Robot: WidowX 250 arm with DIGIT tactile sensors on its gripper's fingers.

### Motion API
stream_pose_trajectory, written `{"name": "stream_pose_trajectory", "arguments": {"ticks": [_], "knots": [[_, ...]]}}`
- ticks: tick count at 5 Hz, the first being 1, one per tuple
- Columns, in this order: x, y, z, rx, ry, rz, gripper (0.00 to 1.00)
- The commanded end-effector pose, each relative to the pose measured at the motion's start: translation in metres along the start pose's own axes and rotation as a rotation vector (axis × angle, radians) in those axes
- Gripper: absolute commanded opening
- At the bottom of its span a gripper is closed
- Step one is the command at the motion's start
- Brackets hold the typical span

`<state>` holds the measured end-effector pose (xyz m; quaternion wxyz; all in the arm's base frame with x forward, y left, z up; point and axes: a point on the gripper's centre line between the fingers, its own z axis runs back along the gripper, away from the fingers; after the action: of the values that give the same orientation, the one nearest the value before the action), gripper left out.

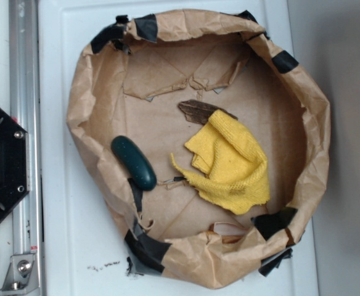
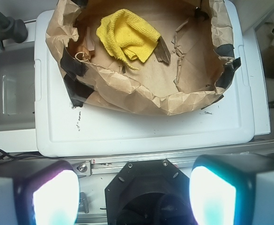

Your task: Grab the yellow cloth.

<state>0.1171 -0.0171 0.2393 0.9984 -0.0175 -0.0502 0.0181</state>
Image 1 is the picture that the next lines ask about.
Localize yellow knitted cloth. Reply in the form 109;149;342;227
171;110;270;215

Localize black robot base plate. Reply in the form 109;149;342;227
0;108;29;224

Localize brown wood bark piece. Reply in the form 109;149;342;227
178;99;238;125

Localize dark green oblong object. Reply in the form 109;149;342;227
111;136;157;191

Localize aluminium extrusion rail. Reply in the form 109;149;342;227
9;1;47;295

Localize metal corner bracket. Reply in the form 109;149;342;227
0;254;40;295

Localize white plastic tray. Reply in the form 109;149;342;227
38;1;319;295

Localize brown paper bag basin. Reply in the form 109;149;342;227
67;9;331;289

